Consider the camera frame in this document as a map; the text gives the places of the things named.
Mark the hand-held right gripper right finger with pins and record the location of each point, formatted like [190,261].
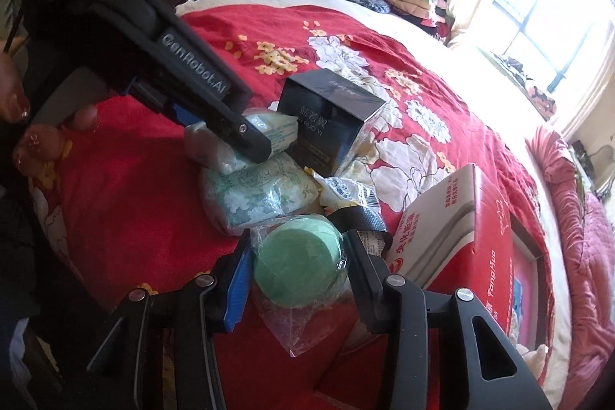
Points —
[367,294]

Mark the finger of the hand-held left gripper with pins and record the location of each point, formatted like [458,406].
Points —
[250,141]
[180,114]

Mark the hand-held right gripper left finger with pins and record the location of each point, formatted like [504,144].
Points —
[236,285]

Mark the green round pad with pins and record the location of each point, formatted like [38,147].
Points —
[298,266]

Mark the pink box with black rim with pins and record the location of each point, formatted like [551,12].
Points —
[526,294]

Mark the teddy bear with purple dress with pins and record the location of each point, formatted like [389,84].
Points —
[532,356]

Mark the person's left hand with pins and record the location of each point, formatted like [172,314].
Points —
[38,146]

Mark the clear wrapped white packet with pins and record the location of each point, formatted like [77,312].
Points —
[211,148]

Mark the floral print tissue pack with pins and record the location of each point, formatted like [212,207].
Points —
[259,194]

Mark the black glossy packet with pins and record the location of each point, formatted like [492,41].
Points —
[360,220]

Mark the dark square box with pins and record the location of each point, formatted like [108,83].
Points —
[331,122]

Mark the red floral blanket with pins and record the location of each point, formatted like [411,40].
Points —
[144,198]

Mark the yellow white snack packet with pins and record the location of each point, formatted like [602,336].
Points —
[346,189]

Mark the dark blue patterned cloth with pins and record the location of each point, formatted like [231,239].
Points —
[367,1]

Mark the person's dark clothing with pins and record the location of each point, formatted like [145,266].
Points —
[19,246]

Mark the pink quilt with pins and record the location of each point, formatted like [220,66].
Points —
[581,256]

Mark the bed with cream sheet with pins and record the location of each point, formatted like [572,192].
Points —
[480,69]

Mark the floral cushion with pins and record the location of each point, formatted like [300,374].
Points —
[542,100]

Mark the white vanity mirror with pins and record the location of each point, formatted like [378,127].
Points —
[603,167]

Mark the barred window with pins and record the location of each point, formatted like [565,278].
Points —
[552,16]

